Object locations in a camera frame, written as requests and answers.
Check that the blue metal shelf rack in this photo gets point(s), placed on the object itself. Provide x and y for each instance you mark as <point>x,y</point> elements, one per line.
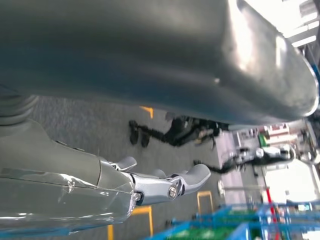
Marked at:
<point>250,218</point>

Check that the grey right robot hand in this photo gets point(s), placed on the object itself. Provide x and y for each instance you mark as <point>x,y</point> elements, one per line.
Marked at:
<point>149,49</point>

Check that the chrome stanchion post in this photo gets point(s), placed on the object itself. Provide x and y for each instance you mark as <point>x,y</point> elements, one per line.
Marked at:
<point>240,188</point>

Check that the yellow floor tape outline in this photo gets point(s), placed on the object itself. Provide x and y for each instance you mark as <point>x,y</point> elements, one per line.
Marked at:
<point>198,200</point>
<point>149,218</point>
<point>149,111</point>

